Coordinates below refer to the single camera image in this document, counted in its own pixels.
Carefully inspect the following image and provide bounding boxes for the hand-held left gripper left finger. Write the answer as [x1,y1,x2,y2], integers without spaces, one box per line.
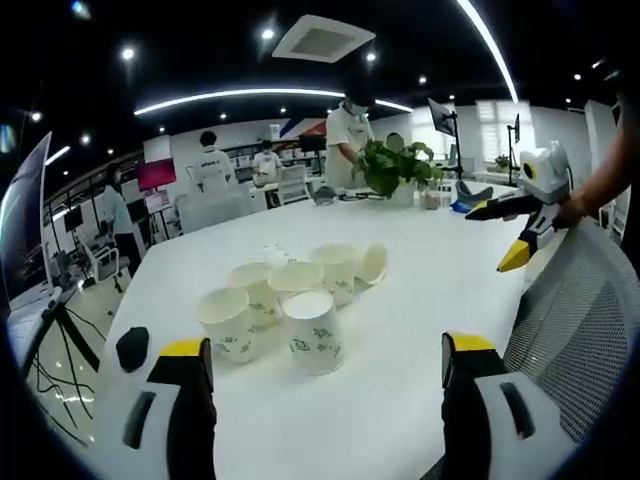
[94,337,219,480]

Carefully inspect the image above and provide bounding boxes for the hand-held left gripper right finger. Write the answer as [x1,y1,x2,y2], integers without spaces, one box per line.
[439,329,584,480]

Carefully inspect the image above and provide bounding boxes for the group of white paper cups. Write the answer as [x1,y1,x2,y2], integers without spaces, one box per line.
[197,242,390,377]

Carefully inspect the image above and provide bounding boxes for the person's right hand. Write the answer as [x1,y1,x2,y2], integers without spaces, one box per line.
[552,182,602,231]

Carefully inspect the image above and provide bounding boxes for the grey neck pillow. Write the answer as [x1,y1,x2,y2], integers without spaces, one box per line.
[453,180,495,207]

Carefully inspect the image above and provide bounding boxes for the slim black monitor on pole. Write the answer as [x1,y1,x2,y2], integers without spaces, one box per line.
[507,113,522,186]

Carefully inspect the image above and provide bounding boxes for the grey mesh office chair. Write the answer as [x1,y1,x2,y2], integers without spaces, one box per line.
[502,218,640,446]

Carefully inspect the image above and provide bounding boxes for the small black object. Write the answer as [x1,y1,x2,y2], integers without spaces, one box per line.
[115,325,152,373]

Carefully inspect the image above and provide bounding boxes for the black monitor on stand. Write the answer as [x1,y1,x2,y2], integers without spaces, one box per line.
[426,96,460,177]

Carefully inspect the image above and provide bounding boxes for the green potted plant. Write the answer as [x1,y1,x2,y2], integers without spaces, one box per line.
[351,138,445,208]

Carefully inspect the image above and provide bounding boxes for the white table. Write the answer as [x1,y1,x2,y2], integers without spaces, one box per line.
[94,180,551,480]

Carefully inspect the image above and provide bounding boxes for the curved ceiling light strip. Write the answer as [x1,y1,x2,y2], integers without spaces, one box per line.
[455,0,520,103]

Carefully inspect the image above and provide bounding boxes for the black tripod stand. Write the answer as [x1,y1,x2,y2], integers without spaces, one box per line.
[19,287,102,374]

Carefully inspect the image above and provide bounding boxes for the white armchair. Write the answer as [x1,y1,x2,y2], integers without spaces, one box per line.
[78,241,123,283]

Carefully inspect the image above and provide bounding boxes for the white mesh chair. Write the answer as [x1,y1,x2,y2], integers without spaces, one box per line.
[276,165,307,202]

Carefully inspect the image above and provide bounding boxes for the white ceiling air vent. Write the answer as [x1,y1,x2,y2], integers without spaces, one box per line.
[271,14,377,65]

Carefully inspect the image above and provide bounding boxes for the pink display screen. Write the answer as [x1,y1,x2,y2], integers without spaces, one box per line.
[135,157,178,193]

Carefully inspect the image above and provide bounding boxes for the large dark display screen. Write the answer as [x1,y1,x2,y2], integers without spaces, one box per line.
[0,130,54,314]

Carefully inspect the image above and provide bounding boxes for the long ceiling light strip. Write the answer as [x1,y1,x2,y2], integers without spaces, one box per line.
[133,88,416,117]

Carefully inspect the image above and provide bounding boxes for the black floor cables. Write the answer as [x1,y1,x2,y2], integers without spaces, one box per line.
[27,349,97,449]

